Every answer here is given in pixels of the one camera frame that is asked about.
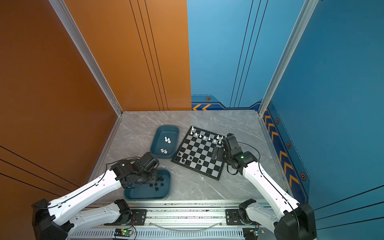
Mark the black and silver chessboard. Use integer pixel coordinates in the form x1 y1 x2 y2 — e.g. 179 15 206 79
172 126 224 181

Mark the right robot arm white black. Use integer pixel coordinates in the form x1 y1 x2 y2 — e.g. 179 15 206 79
213 134 317 240

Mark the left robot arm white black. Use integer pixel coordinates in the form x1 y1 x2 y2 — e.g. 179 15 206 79
32 152 160 240

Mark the teal tray with black pieces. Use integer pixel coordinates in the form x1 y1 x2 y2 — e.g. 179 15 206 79
124 169 172 201

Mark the teal tray with white pieces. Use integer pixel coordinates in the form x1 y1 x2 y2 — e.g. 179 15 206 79
150 125 180 159

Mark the green circuit board left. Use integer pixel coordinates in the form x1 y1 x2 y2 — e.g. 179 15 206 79
113 228 135 240

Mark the green circuit board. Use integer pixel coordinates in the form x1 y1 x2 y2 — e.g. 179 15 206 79
243 228 265 240
113 228 135 240

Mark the green circuit board right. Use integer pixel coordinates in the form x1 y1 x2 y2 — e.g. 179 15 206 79
243 228 265 240

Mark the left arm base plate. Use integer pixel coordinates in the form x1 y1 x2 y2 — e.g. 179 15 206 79
104 209 147 226

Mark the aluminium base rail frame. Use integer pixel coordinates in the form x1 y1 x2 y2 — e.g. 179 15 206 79
53 197 319 240

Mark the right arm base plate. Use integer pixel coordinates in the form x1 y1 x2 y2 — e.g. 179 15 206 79
225 209 258 226

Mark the aluminium corner post right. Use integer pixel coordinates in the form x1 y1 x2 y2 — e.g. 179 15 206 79
258 0 319 117

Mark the aluminium corner post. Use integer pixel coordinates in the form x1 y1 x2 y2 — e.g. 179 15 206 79
258 0 319 117
49 0 123 117

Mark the aluminium corner post left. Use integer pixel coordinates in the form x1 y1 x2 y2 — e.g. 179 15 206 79
49 0 123 117

